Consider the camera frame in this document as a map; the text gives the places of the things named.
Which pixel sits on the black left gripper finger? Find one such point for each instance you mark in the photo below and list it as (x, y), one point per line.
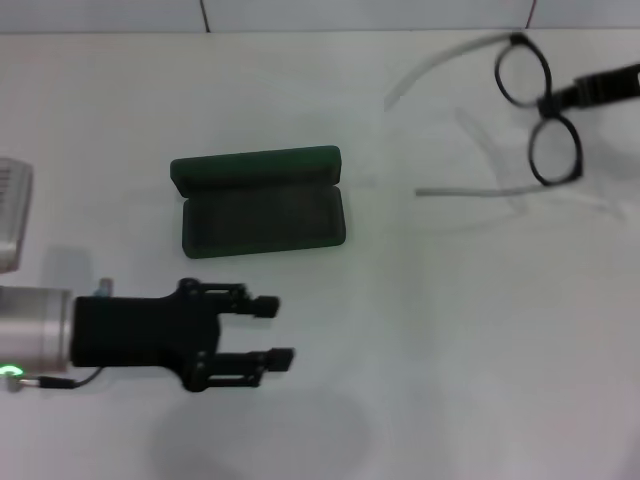
(282, 359)
(267, 306)

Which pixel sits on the green glasses case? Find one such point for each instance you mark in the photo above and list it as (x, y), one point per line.
(260, 220)

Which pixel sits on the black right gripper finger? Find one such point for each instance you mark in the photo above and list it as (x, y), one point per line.
(607, 87)

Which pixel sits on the black glasses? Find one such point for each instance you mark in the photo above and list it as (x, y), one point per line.
(533, 150)

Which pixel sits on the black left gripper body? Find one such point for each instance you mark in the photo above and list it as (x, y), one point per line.
(140, 332)

